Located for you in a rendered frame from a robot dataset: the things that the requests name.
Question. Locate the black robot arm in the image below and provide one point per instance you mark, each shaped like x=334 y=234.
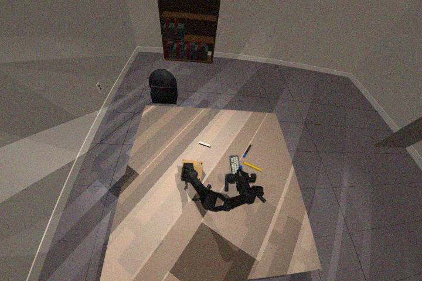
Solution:
x=208 y=197

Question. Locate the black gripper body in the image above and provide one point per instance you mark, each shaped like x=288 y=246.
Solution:
x=241 y=179

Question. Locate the grey letter keyboard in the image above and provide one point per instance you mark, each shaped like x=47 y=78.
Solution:
x=234 y=163

